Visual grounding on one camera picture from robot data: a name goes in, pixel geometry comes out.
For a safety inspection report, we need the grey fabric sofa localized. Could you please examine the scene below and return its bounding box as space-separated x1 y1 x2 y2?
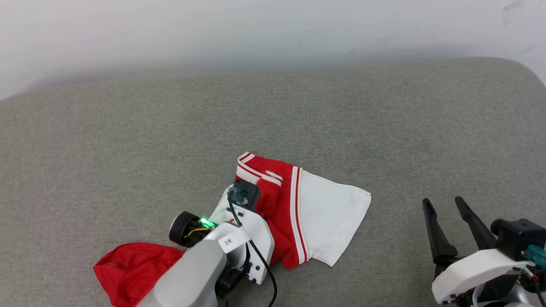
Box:
0 58 546 307

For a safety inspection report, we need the white paper label tag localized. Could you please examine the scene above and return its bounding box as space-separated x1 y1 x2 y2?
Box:
218 234 249 253

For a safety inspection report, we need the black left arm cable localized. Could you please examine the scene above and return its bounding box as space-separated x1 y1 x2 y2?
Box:
227 190 278 307

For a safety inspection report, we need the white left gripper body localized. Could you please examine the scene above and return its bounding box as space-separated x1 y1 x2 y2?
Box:
212 208 276 285

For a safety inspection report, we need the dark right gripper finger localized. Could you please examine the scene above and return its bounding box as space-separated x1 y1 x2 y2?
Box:
454 196 498 252
422 198 459 266

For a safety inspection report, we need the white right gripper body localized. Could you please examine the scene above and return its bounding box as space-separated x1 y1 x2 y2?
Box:
431 249 534 306

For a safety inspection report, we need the red and white shirt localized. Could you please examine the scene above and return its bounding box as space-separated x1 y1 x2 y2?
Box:
93 152 372 307

